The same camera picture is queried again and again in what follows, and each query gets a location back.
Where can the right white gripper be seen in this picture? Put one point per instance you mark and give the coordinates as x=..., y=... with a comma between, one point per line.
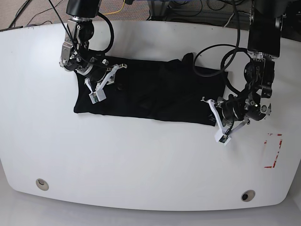
x=107, y=79

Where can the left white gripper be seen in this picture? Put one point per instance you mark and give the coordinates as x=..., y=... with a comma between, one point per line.
x=224, y=117

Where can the black t-shirt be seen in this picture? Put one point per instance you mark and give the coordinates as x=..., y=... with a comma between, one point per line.
x=165, y=91

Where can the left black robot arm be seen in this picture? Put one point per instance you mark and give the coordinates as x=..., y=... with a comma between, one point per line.
x=252, y=103

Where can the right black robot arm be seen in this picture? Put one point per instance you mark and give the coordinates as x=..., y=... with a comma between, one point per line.
x=78, y=57

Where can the red tape rectangle marking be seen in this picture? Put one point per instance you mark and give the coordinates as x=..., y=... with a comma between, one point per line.
x=272, y=146

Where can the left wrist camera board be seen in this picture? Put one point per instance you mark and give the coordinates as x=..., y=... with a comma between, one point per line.
x=225, y=139

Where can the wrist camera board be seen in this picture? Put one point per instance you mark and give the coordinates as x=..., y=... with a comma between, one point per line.
x=94, y=98
x=225, y=139

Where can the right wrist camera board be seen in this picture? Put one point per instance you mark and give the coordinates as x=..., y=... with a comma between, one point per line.
x=94, y=98

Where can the right table cable grommet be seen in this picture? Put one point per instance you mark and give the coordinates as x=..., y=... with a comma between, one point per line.
x=248, y=195

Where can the table cable grommet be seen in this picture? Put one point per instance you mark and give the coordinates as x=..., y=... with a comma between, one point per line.
x=248, y=195
x=42, y=184

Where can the left table cable grommet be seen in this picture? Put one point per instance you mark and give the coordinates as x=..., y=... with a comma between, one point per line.
x=42, y=184

